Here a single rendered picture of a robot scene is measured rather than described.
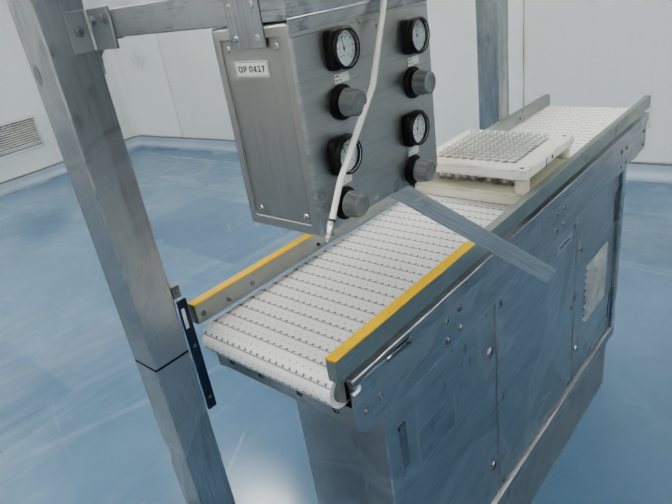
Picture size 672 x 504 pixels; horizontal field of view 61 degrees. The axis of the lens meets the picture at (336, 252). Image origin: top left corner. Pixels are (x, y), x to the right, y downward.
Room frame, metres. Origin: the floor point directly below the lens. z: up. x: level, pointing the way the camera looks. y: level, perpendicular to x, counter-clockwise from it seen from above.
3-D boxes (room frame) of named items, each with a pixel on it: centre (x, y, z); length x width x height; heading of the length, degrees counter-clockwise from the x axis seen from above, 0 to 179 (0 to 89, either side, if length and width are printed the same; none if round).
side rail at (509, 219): (1.03, -0.43, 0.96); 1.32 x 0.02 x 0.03; 136
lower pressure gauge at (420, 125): (0.63, -0.11, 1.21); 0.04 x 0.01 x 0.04; 136
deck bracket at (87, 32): (0.71, 0.23, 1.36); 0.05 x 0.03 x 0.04; 46
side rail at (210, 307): (1.22, -0.24, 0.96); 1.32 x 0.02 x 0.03; 136
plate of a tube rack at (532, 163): (1.15, -0.36, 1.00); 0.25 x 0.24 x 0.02; 47
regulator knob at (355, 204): (0.53, -0.02, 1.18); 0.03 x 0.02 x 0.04; 136
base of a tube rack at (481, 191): (1.15, -0.36, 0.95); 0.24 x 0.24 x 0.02; 47
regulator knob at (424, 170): (0.62, -0.11, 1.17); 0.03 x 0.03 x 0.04; 46
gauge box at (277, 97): (0.63, -0.03, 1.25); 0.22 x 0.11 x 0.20; 136
